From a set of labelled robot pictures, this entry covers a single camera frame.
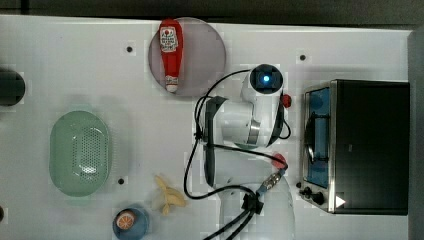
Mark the grey round plate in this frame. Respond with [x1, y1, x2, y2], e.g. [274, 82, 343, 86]
[148, 17, 226, 97]

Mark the black frying pan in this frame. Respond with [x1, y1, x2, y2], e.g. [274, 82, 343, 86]
[0, 71, 26, 106]

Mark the red ketchup bottle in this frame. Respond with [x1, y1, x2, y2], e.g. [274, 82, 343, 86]
[159, 18, 184, 93]

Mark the peeled toy banana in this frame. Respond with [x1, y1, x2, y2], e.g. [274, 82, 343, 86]
[152, 175, 186, 216]

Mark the orange slice toy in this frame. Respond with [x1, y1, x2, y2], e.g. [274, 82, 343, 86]
[116, 210, 136, 230]

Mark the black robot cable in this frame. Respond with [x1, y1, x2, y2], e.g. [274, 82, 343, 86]
[183, 69, 292, 240]

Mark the pink strawberry toy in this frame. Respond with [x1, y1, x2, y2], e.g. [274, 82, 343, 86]
[272, 153, 288, 169]

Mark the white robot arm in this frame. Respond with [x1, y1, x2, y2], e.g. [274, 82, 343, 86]
[200, 64, 295, 240]

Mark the silver toaster oven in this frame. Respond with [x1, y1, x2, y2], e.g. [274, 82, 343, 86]
[298, 79, 410, 215]

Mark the blue bowl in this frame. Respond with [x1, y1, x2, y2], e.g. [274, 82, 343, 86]
[112, 205, 150, 240]

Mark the green perforated colander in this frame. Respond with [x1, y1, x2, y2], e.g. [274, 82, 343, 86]
[49, 111, 112, 197]

